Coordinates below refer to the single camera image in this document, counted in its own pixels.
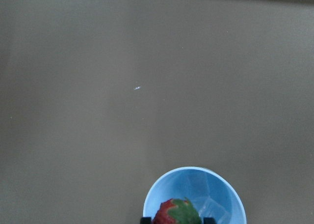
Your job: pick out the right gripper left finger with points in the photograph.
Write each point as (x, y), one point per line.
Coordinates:
(145, 220)

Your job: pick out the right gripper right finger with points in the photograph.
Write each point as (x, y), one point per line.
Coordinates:
(208, 220)

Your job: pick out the red strawberry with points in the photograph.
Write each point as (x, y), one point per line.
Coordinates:
(177, 211)

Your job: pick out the light blue cup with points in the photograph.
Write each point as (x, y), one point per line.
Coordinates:
(171, 185)

